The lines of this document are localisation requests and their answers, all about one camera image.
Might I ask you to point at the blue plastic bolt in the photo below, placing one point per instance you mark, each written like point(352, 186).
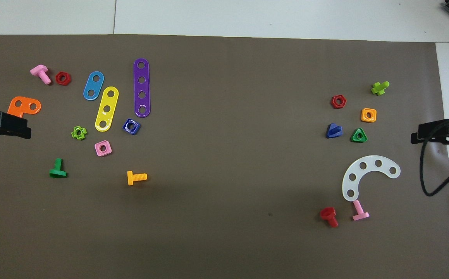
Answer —
point(332, 132)

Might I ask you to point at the blue square plastic nut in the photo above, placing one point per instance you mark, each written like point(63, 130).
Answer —
point(136, 131)

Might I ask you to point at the orange three-hole plastic plate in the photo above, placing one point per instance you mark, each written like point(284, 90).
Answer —
point(25, 105)

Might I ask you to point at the green plastic bolt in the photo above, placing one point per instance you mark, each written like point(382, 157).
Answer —
point(58, 173)

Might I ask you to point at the pink plastic bolt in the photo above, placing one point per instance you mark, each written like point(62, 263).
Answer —
point(360, 216)
point(40, 71)

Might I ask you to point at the green cross-shaped plastic nut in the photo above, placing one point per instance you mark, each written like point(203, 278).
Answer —
point(73, 133)

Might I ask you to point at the white curved five-hole strip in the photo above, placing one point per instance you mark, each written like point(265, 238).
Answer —
point(370, 164)

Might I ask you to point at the red hexagonal plastic nut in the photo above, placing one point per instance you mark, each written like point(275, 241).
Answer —
point(57, 77)
point(333, 102)

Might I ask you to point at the lime cross-head plastic bolt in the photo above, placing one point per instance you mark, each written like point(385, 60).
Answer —
point(379, 89)

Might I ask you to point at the orange square plastic nut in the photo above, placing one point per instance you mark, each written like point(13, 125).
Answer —
point(363, 118)

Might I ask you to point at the green triangular plastic nut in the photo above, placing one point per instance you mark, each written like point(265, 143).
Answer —
point(354, 138)

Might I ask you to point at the pink square plastic nut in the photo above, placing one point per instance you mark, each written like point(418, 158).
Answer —
point(97, 148)

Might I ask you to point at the blue two-hole plastic strip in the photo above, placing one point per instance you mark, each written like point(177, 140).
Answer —
point(93, 86)

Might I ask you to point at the yellow three-hole plastic strip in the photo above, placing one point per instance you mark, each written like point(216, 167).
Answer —
point(109, 101)

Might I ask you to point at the red plastic bolt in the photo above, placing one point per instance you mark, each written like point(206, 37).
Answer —
point(328, 213)

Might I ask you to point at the yellow plastic bolt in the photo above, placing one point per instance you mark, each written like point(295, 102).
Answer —
point(130, 178)

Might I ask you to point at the purple four-hole plastic strip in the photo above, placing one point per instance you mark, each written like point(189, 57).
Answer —
point(141, 87)

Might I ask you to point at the brown table mat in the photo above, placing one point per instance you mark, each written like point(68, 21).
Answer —
point(224, 217)

